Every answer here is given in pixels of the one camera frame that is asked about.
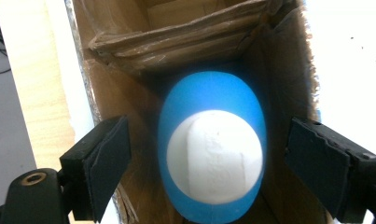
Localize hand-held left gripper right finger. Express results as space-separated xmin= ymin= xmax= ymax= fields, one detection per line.
xmin=284 ymin=116 xmax=376 ymax=224

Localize blue bottle with white cap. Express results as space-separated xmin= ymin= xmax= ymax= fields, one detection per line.
xmin=157 ymin=70 xmax=268 ymax=224

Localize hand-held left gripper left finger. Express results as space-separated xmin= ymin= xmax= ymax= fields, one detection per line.
xmin=59 ymin=115 xmax=132 ymax=224

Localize blue cardboard box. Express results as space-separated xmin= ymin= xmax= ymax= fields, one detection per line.
xmin=63 ymin=0 xmax=333 ymax=224

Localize white table mat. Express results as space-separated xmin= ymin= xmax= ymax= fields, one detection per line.
xmin=45 ymin=0 xmax=376 ymax=224

